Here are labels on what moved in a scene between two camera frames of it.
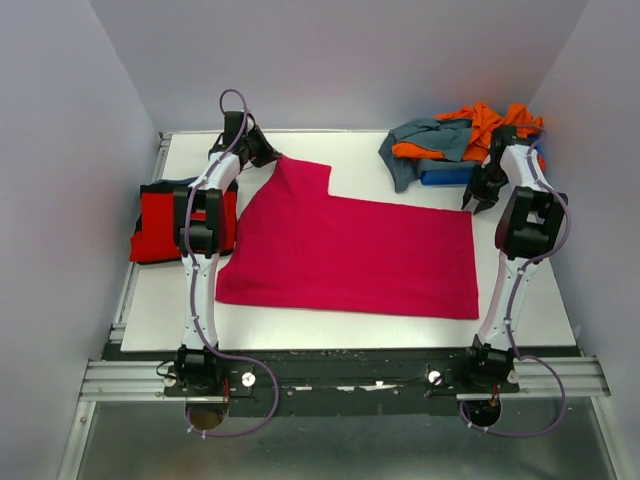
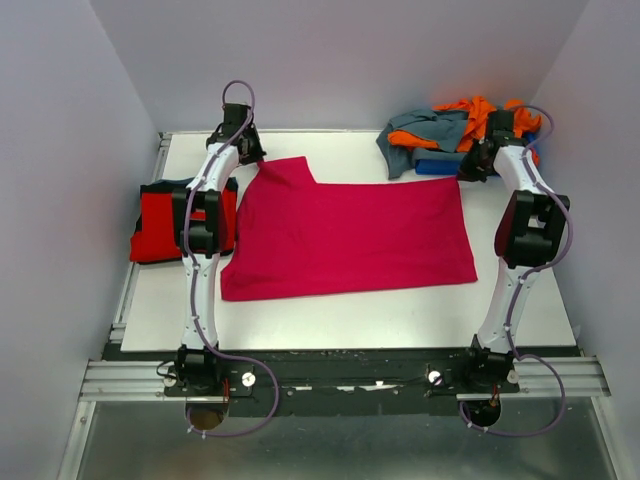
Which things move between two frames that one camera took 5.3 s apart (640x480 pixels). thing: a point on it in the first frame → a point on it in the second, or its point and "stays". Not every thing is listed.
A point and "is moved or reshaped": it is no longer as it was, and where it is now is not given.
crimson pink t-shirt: (295, 246) is moved or reshaped
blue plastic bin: (454, 176) → (448, 166)
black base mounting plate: (342, 382) stays
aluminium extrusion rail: (540, 378) stays
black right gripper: (486, 199) → (467, 171)
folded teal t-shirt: (183, 182) stays
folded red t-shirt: (156, 239) stays
